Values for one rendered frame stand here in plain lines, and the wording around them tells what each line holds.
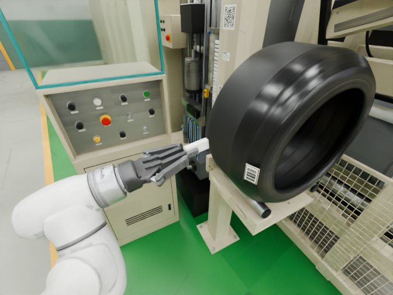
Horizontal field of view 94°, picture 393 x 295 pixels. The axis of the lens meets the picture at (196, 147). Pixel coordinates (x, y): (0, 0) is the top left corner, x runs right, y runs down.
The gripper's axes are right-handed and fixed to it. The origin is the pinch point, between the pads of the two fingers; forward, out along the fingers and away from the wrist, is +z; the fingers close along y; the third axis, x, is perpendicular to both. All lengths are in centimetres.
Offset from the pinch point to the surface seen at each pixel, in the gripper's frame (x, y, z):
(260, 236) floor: 131, 12, 49
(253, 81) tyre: -11.4, 2.9, 20.9
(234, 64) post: -8.7, 26.5, 31.9
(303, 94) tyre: -10.7, -9.7, 24.9
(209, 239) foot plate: 124, 29, 9
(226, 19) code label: -23, 34, 34
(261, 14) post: -23, 26, 43
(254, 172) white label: 7.7, -10.4, 11.5
